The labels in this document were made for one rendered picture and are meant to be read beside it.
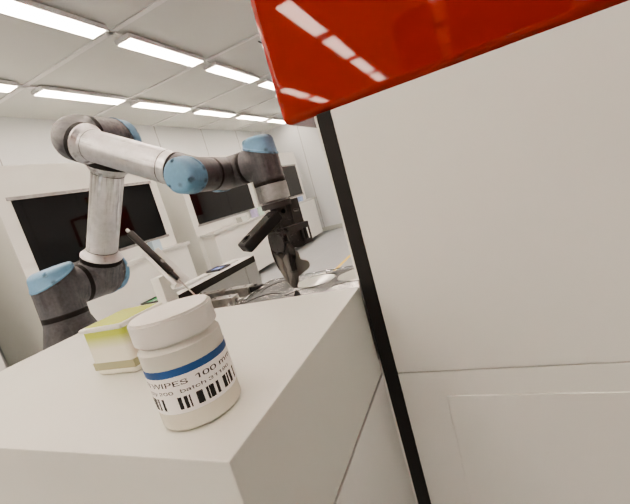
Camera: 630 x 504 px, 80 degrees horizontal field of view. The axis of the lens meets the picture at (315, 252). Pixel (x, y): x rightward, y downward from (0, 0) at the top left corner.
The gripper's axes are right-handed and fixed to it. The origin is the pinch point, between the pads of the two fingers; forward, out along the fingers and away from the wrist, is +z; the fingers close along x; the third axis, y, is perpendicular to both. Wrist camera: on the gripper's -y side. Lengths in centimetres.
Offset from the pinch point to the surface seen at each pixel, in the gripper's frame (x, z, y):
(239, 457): -54, -4, -36
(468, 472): -44, 27, -3
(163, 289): -9.9, -11.1, -29.6
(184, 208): 447, -39, 112
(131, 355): -27.3, -7.3, -38.8
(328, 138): -36.6, -26.9, -7.5
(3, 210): 326, -71, -67
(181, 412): -48, -7, -38
